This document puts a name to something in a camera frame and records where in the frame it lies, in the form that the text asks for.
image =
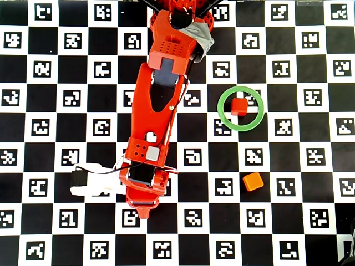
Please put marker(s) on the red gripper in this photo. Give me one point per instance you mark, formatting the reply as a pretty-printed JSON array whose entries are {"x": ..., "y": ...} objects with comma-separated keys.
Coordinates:
[{"x": 143, "y": 204}]

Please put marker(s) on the orange cube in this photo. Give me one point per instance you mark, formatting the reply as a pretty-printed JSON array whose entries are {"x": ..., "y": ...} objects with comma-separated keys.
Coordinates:
[{"x": 253, "y": 181}]

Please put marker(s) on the red cube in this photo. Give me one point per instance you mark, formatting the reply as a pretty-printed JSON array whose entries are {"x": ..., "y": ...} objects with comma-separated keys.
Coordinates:
[{"x": 239, "y": 106}]

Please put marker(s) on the red robot arm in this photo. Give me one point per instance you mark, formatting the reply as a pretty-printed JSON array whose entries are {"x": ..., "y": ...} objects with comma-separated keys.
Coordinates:
[{"x": 147, "y": 91}]

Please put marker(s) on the grey square pad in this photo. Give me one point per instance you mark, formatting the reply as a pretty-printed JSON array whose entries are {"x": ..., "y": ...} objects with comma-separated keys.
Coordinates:
[{"x": 153, "y": 153}]

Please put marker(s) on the black white checkerboard marker mat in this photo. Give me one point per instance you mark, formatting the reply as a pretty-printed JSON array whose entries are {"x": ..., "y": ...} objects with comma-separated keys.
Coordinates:
[{"x": 249, "y": 221}]

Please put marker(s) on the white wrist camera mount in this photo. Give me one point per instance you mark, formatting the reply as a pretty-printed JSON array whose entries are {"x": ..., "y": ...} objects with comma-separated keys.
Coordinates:
[{"x": 97, "y": 180}]

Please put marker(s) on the grey duct tape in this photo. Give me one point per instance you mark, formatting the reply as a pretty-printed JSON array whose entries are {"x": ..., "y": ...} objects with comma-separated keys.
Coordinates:
[{"x": 202, "y": 34}]

